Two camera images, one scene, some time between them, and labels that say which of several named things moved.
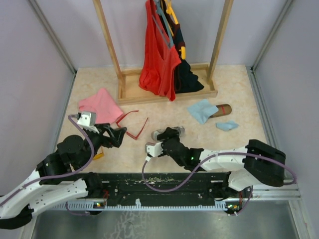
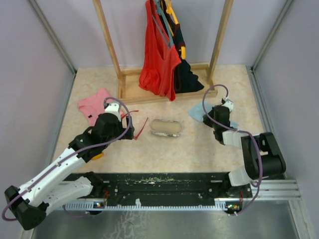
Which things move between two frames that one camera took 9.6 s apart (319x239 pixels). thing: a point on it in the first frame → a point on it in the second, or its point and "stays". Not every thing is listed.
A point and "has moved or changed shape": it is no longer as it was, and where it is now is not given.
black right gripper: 169,133 → 207,121
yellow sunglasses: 99,155 stays
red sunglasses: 131,136 stays
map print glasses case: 181,130 has moved or changed shape
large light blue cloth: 202,110 stays
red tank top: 160,58 stays
